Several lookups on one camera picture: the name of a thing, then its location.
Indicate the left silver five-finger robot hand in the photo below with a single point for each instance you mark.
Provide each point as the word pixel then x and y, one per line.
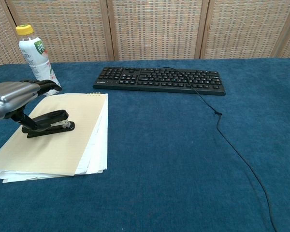
pixel 12 96

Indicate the black stapler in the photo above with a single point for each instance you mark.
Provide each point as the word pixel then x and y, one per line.
pixel 53 116

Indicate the cream paper notepad stack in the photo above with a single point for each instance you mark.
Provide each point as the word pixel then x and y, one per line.
pixel 62 149

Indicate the yellow-capped white drink bottle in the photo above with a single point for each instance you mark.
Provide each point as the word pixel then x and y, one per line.
pixel 38 60

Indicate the black computer keyboard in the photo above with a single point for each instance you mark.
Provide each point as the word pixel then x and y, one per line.
pixel 145 79

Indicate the blue velvet tablecloth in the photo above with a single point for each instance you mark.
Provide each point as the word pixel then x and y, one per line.
pixel 159 157

